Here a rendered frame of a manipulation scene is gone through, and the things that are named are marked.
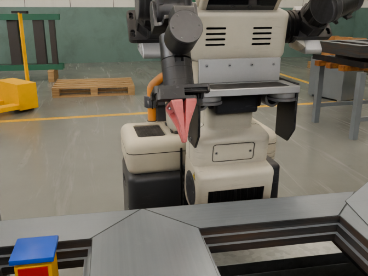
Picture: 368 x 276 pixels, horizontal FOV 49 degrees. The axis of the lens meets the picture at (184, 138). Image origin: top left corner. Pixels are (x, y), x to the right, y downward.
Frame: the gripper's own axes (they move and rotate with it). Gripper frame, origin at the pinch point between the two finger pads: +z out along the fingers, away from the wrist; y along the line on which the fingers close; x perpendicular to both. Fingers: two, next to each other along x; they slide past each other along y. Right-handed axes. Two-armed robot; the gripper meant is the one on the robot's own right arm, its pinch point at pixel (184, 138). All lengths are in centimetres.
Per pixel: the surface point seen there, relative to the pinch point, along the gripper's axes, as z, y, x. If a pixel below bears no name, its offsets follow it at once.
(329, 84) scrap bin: -122, 315, 427
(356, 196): 14.0, 34.7, 1.9
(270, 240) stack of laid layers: 19.6, 13.1, -2.6
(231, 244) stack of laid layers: 19.5, 6.0, -2.3
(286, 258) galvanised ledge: 26.7, 24.8, 16.8
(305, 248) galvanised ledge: 25.6, 30.9, 19.1
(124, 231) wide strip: 15.4, -12.0, -0.3
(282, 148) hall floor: -23, 154, 274
